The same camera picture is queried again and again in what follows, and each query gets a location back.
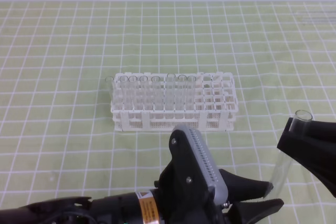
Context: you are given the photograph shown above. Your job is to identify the white plastic test tube rack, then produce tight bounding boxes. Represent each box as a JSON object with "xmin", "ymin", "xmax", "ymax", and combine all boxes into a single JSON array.
[{"xmin": 105, "ymin": 72, "xmax": 238, "ymax": 132}]

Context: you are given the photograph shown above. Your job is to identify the clear glass test tube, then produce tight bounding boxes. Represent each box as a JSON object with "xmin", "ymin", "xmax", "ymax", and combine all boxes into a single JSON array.
[{"xmin": 264, "ymin": 110, "xmax": 313, "ymax": 200}]

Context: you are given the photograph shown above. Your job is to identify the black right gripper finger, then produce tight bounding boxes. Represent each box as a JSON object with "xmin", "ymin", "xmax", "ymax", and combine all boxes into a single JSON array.
[{"xmin": 277, "ymin": 118, "xmax": 335, "ymax": 196}]

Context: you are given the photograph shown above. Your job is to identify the green checkered tablecloth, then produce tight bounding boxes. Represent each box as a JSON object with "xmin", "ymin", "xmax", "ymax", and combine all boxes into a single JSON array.
[{"xmin": 1, "ymin": 2, "xmax": 335, "ymax": 208}]

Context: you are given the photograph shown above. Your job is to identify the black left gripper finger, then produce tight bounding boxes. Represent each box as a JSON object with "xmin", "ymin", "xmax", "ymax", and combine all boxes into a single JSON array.
[
  {"xmin": 219, "ymin": 169, "xmax": 273, "ymax": 203},
  {"xmin": 223, "ymin": 199, "xmax": 284, "ymax": 224}
]

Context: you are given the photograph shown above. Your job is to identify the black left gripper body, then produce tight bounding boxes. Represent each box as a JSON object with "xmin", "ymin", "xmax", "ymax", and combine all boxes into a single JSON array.
[{"xmin": 155, "ymin": 125, "xmax": 228, "ymax": 223}]

